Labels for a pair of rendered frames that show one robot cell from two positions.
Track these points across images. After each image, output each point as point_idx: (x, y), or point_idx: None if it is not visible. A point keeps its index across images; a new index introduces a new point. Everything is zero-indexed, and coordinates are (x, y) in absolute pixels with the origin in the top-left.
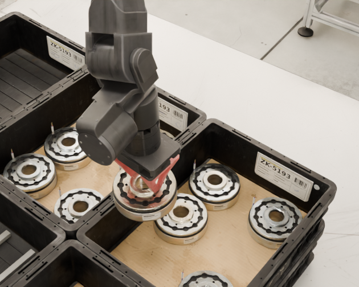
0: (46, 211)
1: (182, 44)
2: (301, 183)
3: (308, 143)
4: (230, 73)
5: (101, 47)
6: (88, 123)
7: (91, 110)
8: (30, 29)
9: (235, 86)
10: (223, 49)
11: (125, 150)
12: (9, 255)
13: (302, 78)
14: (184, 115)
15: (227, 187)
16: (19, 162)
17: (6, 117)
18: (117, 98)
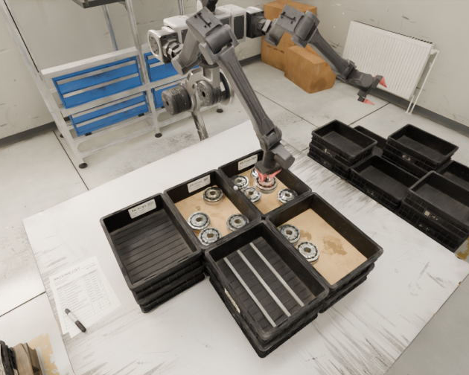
0: (248, 224)
1: (126, 182)
2: (254, 158)
3: (208, 163)
4: (156, 172)
5: (269, 136)
6: (289, 155)
7: (281, 154)
8: (115, 216)
9: (166, 173)
10: (139, 170)
11: (272, 168)
12: (249, 252)
13: (173, 153)
14: (208, 176)
15: (243, 178)
16: (202, 239)
17: (186, 231)
18: (281, 146)
